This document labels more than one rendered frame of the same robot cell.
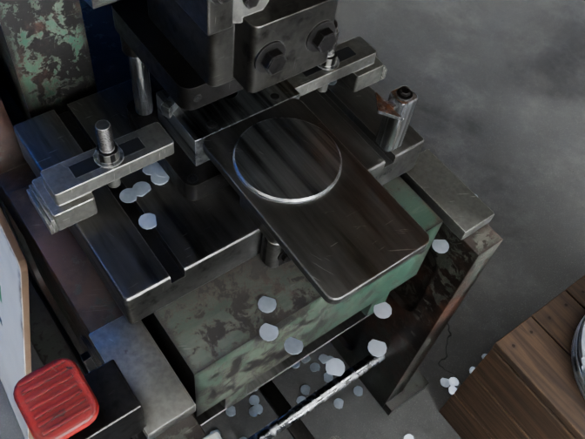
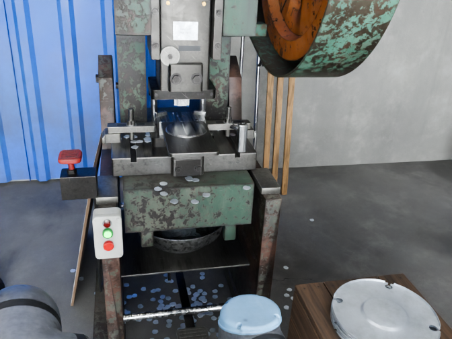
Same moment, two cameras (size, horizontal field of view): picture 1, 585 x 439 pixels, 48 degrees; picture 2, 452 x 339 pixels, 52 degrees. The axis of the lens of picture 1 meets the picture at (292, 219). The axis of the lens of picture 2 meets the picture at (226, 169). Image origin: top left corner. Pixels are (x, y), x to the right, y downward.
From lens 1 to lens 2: 0.96 m
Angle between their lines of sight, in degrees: 37
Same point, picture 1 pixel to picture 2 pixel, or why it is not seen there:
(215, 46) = (161, 74)
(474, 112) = (383, 247)
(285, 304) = (170, 185)
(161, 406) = (105, 194)
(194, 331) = (132, 182)
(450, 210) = (261, 182)
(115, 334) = (105, 177)
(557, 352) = (327, 298)
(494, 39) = (414, 221)
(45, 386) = (69, 152)
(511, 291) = not seen: hidden behind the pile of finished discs
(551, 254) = not seen: hidden behind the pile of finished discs
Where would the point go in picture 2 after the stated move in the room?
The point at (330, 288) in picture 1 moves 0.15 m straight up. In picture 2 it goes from (171, 151) to (171, 97)
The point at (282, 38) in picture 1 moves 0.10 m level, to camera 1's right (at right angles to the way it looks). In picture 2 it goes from (180, 72) to (209, 79)
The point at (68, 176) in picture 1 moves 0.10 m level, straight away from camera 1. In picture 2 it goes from (115, 125) to (122, 115)
